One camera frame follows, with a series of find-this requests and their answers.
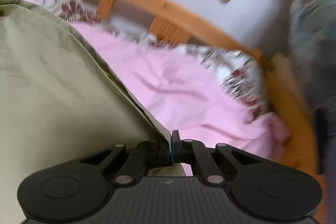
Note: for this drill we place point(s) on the mustard brown beige jacket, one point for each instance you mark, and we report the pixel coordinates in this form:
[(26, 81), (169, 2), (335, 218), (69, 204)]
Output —
[(60, 103)]

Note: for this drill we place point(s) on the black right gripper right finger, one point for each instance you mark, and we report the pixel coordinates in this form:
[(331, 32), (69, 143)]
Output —
[(213, 166)]

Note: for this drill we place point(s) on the plastic bag of clothes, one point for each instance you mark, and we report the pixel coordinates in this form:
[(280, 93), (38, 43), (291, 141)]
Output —
[(312, 52)]

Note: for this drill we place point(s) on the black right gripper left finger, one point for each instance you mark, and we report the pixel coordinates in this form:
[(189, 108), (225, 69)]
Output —
[(123, 166)]

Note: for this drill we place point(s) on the floral patterned quilt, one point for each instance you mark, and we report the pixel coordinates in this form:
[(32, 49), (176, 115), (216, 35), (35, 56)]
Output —
[(237, 72)]

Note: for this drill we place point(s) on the pink bed sheet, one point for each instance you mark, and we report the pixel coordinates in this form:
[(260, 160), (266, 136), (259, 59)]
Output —
[(182, 95)]

